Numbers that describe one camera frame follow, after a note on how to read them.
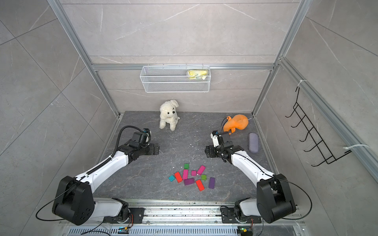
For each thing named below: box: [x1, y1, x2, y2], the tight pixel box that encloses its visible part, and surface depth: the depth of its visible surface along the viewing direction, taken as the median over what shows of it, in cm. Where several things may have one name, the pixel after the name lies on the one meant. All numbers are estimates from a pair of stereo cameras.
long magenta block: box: [196, 164, 206, 176], surface depth 92 cm
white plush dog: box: [159, 99, 181, 132], surface depth 100 cm
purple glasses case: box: [248, 132, 259, 153], surface depth 103 cm
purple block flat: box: [183, 177, 195, 186], surface depth 87 cm
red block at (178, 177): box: [174, 171, 183, 183], surface depth 87 cm
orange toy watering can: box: [222, 114, 249, 136], surface depth 109 cm
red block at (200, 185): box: [195, 179, 205, 192], surface depth 85 cm
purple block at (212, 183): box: [208, 177, 216, 189], surface depth 87 cm
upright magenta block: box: [182, 169, 189, 180], surface depth 89 cm
